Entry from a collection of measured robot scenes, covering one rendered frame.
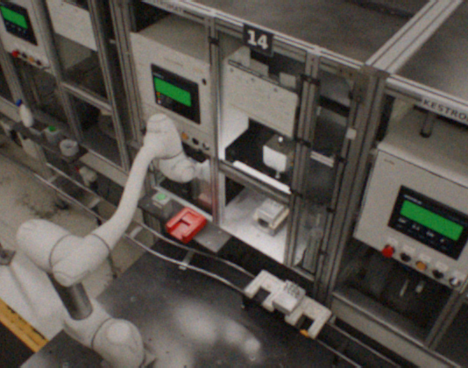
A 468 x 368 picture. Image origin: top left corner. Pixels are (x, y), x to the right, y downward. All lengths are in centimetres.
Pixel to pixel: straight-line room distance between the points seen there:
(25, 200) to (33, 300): 94
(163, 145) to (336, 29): 75
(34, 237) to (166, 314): 92
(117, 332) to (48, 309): 136
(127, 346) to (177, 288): 52
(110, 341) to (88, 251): 56
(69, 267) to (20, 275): 201
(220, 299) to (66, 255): 102
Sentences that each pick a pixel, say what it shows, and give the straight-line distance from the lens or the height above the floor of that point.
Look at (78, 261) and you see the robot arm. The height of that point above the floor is 150.
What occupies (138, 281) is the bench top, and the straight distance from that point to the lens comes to 266.
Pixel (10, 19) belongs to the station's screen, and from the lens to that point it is 291.
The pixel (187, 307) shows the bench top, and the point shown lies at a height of 68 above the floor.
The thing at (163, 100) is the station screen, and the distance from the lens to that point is 219.
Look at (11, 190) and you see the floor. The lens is 433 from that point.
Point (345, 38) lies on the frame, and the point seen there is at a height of 201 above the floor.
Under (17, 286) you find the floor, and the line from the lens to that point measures 370.
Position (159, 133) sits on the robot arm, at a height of 163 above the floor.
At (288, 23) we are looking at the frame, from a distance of 184.
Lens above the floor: 286
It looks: 45 degrees down
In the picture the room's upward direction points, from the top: straight up
